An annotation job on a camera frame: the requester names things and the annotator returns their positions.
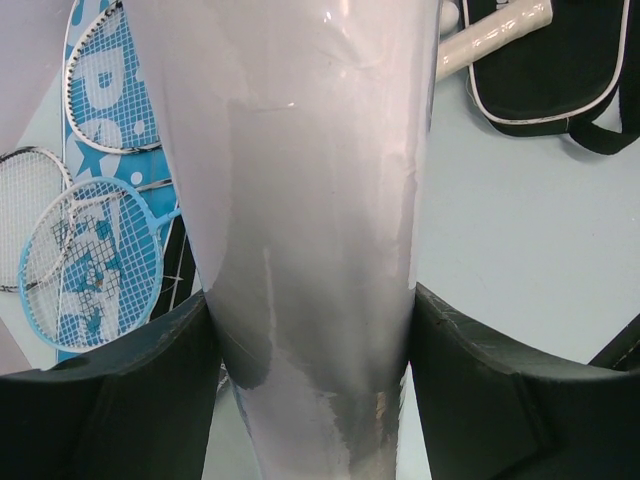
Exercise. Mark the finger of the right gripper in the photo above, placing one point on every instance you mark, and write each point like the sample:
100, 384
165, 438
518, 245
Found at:
621, 353

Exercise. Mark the black racket cover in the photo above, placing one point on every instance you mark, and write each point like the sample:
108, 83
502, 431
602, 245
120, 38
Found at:
578, 76

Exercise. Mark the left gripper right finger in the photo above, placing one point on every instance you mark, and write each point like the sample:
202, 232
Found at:
492, 407

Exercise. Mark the blue racket cover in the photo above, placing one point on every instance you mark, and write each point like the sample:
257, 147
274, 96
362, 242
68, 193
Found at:
81, 160

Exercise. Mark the white frame racket far left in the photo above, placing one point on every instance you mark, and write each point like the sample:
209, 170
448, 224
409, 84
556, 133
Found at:
31, 178

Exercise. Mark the white shuttlecock tube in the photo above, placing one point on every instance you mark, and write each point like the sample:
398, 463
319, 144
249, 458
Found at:
295, 133

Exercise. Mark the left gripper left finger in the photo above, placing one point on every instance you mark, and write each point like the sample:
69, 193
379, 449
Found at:
139, 407

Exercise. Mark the white racket white grip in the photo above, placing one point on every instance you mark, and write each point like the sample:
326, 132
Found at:
106, 100

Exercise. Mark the light blue racket left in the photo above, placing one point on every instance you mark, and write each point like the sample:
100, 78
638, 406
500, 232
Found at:
93, 265

